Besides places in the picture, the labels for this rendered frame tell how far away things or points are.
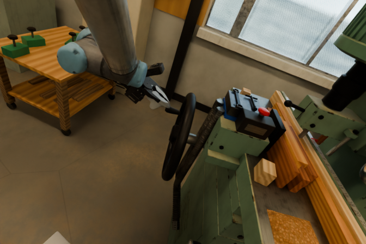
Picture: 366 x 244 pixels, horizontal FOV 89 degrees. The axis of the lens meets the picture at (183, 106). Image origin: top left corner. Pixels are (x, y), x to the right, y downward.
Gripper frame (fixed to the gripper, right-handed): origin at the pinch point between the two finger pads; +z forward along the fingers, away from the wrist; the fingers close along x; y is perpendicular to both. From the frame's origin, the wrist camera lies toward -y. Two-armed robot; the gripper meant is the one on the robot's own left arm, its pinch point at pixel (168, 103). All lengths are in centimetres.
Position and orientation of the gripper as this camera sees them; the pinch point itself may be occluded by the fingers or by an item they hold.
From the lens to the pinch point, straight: 68.7
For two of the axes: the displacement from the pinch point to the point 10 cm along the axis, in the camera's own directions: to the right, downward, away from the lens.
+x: -1.1, 5.1, -8.5
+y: -7.1, 5.6, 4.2
